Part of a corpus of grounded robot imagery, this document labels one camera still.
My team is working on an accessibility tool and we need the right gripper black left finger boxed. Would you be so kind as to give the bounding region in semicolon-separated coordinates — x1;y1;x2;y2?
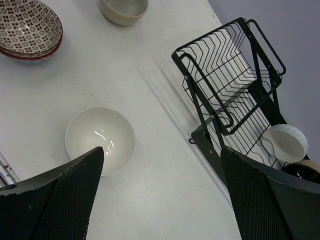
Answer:
0;146;104;240

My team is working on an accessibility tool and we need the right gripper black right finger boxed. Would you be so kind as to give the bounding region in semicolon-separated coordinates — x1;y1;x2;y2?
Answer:
220;146;320;240

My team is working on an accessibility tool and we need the beige bowl back row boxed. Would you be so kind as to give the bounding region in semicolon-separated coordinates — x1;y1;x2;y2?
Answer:
282;159;320;184

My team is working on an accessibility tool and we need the beige bowl row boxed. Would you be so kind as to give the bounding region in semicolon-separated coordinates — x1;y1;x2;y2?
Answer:
282;159;320;184
98;0;149;26

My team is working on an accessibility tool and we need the white bowl back row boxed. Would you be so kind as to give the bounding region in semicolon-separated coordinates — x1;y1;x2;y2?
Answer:
260;124;309;163

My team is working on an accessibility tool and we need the white bowl row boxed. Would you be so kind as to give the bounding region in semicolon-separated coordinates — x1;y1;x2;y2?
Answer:
65;107;137;176
260;124;309;163

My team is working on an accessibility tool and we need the brown patterned ceramic bowl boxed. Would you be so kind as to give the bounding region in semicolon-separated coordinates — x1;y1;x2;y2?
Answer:
0;0;63;62

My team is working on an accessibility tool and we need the beige bowl front row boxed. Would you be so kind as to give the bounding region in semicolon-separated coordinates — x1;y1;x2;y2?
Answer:
98;0;149;26

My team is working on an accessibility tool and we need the black wire dish rack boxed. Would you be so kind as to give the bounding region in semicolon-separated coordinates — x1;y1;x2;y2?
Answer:
171;17;287;182

